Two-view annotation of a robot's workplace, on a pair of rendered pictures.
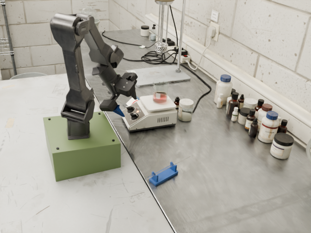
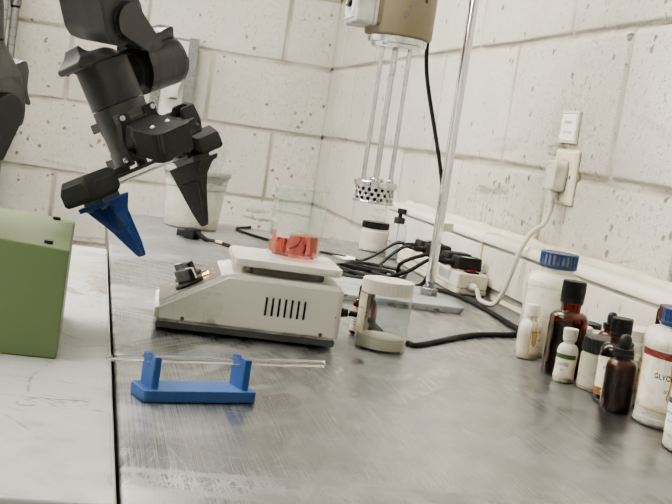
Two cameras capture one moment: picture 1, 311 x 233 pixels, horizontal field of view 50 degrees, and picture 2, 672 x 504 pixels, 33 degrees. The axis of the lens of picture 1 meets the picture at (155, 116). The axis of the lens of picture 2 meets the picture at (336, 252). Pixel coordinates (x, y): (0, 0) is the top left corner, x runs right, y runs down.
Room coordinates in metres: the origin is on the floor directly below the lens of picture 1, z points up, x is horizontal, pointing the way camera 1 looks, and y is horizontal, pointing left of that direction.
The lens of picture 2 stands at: (-0.04, -0.33, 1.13)
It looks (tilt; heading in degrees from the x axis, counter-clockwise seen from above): 6 degrees down; 12
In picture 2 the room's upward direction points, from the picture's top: 8 degrees clockwise
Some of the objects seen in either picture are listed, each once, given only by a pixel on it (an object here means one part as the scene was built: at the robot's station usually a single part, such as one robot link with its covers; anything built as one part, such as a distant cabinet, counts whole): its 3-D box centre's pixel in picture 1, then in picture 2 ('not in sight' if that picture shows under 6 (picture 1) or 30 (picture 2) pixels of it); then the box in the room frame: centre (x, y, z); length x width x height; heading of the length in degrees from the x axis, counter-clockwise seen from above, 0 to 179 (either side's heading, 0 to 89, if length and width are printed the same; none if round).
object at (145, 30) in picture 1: (145, 30); (374, 236); (2.37, 0.11, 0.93); 0.06 x 0.06 x 0.06
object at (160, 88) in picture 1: (159, 91); (297, 224); (1.20, -0.01, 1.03); 0.07 x 0.06 x 0.08; 26
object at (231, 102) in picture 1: (233, 104); (567, 328); (1.26, -0.33, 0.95); 0.04 x 0.04 x 0.11
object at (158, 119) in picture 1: (151, 112); (256, 296); (1.18, 0.02, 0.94); 0.22 x 0.13 x 0.08; 111
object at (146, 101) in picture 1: (157, 102); (284, 261); (1.19, -0.01, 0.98); 0.12 x 0.12 x 0.01; 21
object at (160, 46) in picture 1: (162, 26); (384, 121); (1.66, -0.01, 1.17); 0.07 x 0.07 x 0.25
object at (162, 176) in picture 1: (164, 172); (196, 376); (0.84, -0.04, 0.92); 0.10 x 0.03 x 0.04; 133
